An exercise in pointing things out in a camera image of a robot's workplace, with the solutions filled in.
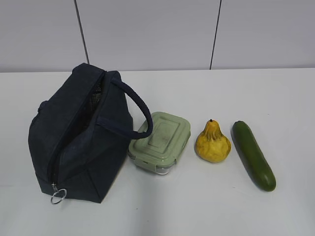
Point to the dark navy fabric lunch bag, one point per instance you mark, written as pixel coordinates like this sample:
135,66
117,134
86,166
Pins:
79,138

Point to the yellow pear-shaped gourd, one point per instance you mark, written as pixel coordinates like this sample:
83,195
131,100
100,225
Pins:
211,145

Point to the green lidded glass food container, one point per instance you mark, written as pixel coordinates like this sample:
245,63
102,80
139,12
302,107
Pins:
159,152

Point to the dark green cucumber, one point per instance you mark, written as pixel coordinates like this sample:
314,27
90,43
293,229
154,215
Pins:
252,157

